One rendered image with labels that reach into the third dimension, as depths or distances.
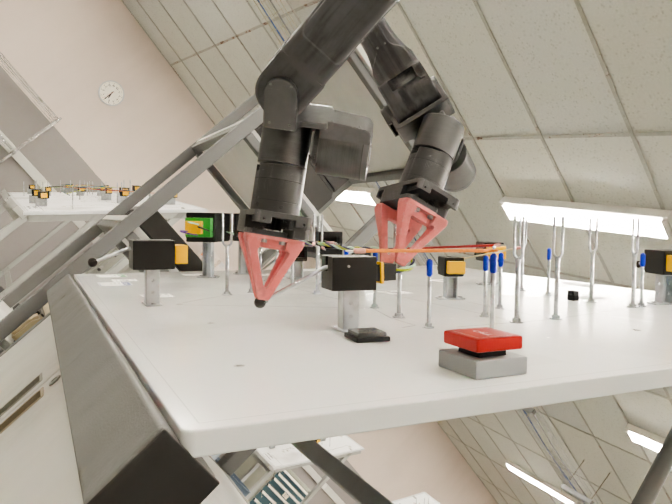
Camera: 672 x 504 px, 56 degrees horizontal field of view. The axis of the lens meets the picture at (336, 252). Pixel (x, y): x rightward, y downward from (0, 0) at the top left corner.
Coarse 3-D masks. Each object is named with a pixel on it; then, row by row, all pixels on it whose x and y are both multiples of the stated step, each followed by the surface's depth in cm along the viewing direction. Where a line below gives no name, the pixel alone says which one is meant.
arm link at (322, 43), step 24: (336, 0) 61; (360, 0) 61; (384, 0) 61; (312, 24) 62; (336, 24) 62; (360, 24) 62; (288, 48) 64; (312, 48) 63; (336, 48) 63; (264, 72) 65; (288, 72) 65; (312, 72) 65; (312, 96) 66
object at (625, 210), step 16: (512, 208) 444; (528, 208) 429; (544, 208) 419; (560, 208) 406; (576, 208) 395; (592, 208) 386; (608, 208) 377; (624, 208) 369; (640, 208) 361; (560, 224) 416; (576, 224) 403; (592, 224) 392; (608, 224) 380; (624, 224) 370; (640, 224) 360; (656, 224) 351
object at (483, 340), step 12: (444, 336) 58; (456, 336) 56; (468, 336) 55; (480, 336) 55; (492, 336) 55; (504, 336) 55; (516, 336) 56; (468, 348) 55; (480, 348) 54; (492, 348) 55; (504, 348) 55; (516, 348) 56
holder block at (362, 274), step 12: (324, 264) 77; (336, 264) 74; (348, 264) 75; (360, 264) 75; (372, 264) 76; (324, 276) 77; (336, 276) 74; (348, 276) 75; (360, 276) 75; (372, 276) 76; (324, 288) 77; (336, 288) 74; (348, 288) 75; (360, 288) 75; (372, 288) 76
